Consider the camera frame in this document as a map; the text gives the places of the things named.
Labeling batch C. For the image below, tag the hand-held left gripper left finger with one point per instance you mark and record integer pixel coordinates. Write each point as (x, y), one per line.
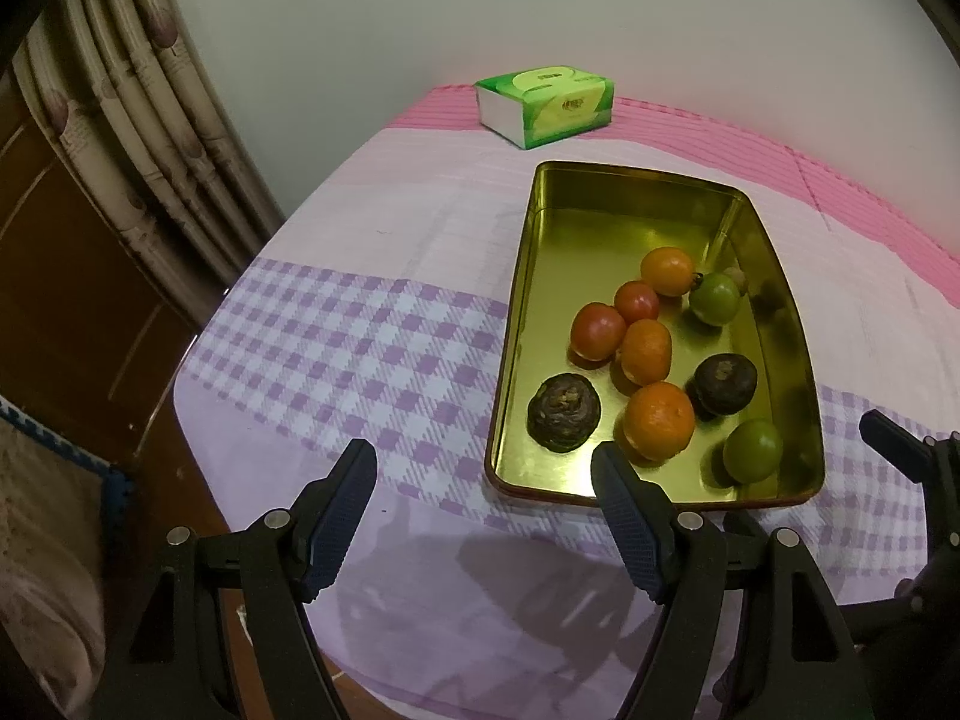
(349, 491)

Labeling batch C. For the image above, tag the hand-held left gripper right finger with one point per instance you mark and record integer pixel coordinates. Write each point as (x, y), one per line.
(622, 499)

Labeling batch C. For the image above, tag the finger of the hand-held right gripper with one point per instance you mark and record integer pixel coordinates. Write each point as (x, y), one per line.
(892, 441)

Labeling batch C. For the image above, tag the large orange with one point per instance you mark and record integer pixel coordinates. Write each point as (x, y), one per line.
(658, 421)

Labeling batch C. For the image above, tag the dark wrinkled passion fruit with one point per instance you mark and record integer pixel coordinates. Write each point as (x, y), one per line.
(724, 385)
(563, 413)

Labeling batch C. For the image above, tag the green tomato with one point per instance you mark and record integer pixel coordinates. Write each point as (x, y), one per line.
(753, 451)
(715, 300)

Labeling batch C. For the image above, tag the small orange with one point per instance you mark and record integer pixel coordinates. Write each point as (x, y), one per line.
(667, 271)
(646, 351)

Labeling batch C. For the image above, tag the large red tomato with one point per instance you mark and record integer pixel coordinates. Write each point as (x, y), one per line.
(597, 330)

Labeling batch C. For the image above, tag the small red tomato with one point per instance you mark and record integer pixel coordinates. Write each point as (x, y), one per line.
(637, 301)

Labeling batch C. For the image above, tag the brown kiwi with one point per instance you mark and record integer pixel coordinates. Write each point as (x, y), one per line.
(736, 277)

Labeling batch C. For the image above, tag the gold metal tray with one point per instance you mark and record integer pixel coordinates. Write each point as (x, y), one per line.
(592, 217)

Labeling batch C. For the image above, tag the purple checkered white cloth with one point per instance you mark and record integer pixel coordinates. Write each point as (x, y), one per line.
(337, 330)

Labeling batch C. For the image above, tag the pink foam mat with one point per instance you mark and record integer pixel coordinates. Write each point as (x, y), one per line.
(847, 172)

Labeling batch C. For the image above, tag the blue-edged floor mat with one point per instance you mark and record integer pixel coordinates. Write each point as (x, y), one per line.
(52, 540)

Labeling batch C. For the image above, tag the brown wooden cabinet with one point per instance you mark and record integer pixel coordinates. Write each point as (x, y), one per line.
(75, 300)

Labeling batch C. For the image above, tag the green tissue pack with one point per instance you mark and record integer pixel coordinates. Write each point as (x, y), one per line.
(544, 109)

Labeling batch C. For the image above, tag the beige patterned curtain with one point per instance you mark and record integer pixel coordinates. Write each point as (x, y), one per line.
(150, 127)

